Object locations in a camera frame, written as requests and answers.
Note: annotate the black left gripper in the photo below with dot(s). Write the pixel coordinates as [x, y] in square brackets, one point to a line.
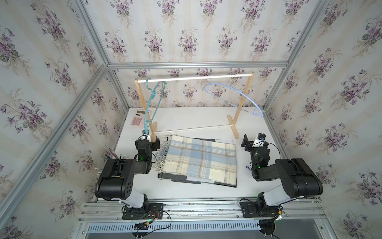
[146, 141]

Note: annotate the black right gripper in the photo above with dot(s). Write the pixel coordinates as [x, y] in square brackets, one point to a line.
[251, 144]

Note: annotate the light blue plastic hanger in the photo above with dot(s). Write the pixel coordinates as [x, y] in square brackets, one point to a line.
[217, 89]

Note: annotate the plaid blue cream scarf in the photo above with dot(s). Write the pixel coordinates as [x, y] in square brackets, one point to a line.
[201, 156]

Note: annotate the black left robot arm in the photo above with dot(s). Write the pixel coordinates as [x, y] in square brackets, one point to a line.
[115, 182]

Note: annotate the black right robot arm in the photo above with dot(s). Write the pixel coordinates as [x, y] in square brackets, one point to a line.
[297, 178]

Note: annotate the black white checkered scarf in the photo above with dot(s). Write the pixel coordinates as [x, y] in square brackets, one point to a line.
[179, 178]

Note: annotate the pink calculator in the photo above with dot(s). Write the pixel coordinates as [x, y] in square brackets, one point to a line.
[138, 119]

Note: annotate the yellow pencil cup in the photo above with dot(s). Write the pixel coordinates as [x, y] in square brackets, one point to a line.
[112, 155]

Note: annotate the wooden clothes rack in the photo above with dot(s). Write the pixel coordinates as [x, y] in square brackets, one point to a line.
[184, 92]

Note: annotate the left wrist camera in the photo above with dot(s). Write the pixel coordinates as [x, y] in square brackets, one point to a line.
[147, 137]

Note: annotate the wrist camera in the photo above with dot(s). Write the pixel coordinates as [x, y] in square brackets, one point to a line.
[147, 137]
[260, 139]

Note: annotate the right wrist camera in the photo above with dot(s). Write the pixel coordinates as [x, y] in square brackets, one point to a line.
[260, 139]

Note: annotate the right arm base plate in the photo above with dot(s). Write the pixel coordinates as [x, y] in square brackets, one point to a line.
[251, 209]

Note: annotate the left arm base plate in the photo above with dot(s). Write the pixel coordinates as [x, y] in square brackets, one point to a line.
[150, 211]

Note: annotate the aluminium front rail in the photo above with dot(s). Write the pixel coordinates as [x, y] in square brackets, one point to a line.
[199, 209]

